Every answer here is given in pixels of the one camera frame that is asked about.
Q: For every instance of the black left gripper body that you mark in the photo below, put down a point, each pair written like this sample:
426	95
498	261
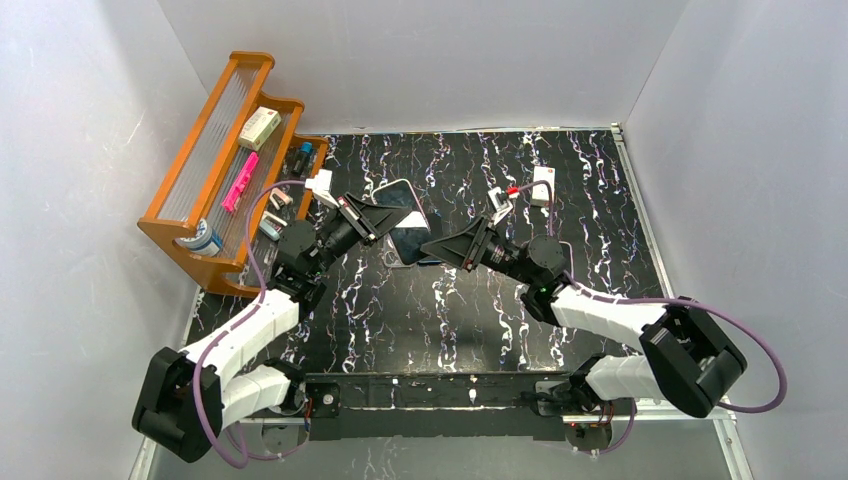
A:
356	220

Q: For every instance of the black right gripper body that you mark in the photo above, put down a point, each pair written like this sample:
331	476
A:
478	244

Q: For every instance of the black phone from cream case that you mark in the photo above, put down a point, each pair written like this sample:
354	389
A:
408	236

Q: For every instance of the black phone pink case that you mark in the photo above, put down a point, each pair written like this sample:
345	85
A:
567	252

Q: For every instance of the clear phone case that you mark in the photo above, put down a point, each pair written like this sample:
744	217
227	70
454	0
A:
390	255

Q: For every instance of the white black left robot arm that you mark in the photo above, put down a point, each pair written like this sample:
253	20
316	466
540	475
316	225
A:
189	397

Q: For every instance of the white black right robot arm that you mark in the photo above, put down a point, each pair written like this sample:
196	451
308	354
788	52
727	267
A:
683	356

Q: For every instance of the white box red labels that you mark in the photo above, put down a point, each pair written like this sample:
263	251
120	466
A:
543	183

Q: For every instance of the blue capped black marker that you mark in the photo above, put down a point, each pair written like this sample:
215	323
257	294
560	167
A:
301	159

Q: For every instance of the orange wooden shelf rack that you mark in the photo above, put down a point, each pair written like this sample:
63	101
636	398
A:
208	162

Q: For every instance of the pink highlighter pen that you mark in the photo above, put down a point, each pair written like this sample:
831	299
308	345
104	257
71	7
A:
240	183

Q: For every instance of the blue white round container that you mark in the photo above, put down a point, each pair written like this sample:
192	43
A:
205	242

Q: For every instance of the white red box on shelf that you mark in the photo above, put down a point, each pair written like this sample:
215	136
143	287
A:
258	128

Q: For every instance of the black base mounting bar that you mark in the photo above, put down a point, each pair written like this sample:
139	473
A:
459	405

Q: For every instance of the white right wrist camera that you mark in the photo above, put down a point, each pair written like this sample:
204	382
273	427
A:
502	205

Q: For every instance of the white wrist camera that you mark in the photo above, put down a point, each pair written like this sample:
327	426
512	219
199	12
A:
320	187
502	205

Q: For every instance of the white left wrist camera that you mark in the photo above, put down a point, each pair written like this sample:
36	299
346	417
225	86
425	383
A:
320	187

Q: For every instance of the aluminium rail along wall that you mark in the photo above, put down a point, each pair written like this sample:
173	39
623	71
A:
725	424

